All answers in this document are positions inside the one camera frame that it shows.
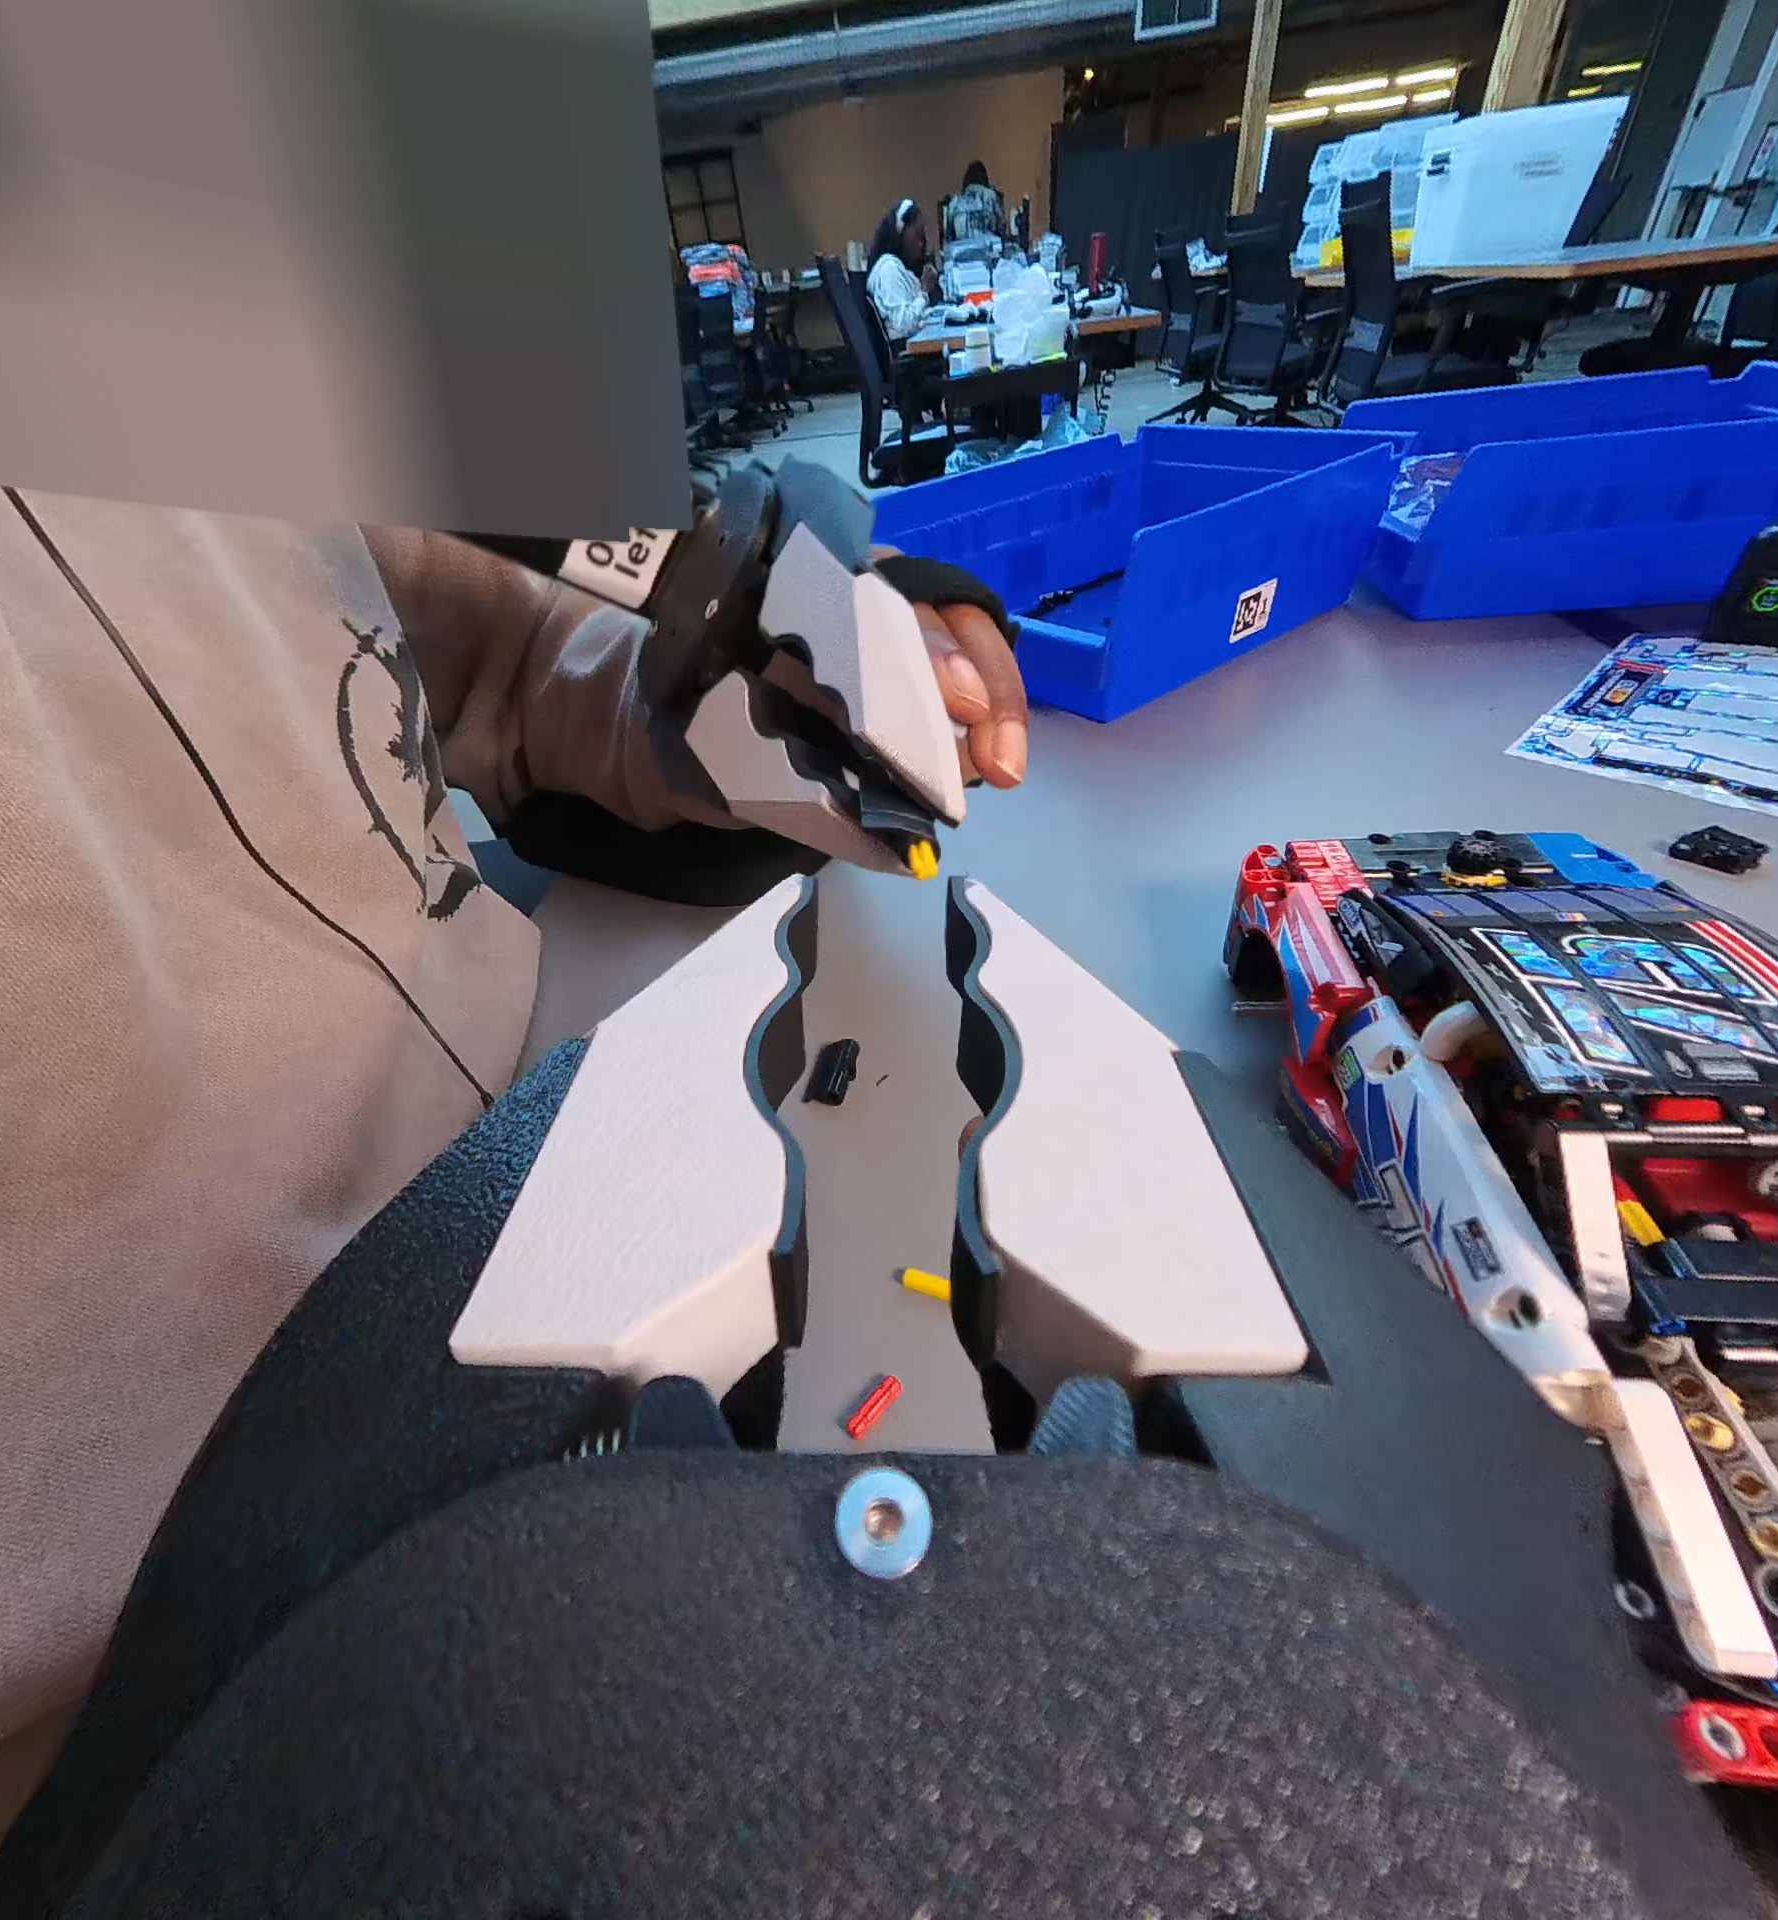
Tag blue bin with tag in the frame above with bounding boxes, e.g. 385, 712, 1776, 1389
871, 425, 1415, 726

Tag person's left hand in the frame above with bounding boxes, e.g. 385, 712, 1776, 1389
911, 600, 1032, 794

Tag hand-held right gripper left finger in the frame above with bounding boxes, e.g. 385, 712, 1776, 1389
446, 876, 820, 1449

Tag lego race car model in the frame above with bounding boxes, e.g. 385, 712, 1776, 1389
1227, 832, 1778, 1796

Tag long wooden desk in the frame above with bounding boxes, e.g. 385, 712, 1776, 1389
1301, 229, 1778, 377

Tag cluttered work desk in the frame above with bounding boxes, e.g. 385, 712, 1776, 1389
903, 249, 1163, 441

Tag plain blue bin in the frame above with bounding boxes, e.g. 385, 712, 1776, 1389
1339, 361, 1778, 626

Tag thin black cord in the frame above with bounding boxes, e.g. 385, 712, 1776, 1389
5, 488, 497, 1108

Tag white storage crate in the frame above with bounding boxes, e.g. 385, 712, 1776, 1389
1405, 97, 1633, 272

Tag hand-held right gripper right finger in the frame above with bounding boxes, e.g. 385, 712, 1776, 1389
947, 877, 1313, 1452

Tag black chair armrest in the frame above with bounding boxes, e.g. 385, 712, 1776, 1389
504, 787, 834, 910

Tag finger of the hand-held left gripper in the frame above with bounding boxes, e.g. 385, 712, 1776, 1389
753, 524, 974, 831
682, 668, 923, 882

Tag wooden pillar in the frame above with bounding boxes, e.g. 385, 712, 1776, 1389
1481, 0, 1570, 114

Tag shiny sticker sheet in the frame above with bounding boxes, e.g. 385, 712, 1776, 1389
1504, 634, 1778, 831

